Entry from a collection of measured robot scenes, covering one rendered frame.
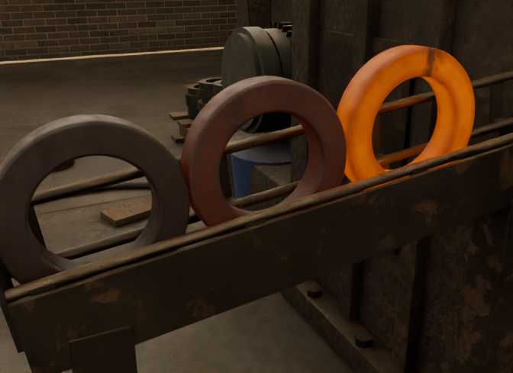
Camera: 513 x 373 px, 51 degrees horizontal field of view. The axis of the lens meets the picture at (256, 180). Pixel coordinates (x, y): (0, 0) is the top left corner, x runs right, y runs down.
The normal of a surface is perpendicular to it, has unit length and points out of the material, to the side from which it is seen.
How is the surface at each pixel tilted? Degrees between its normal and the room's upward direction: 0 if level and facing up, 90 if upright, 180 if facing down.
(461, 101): 90
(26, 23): 90
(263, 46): 45
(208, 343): 0
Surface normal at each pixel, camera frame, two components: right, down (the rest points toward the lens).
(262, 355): -0.01, -0.93
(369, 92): 0.41, 0.32
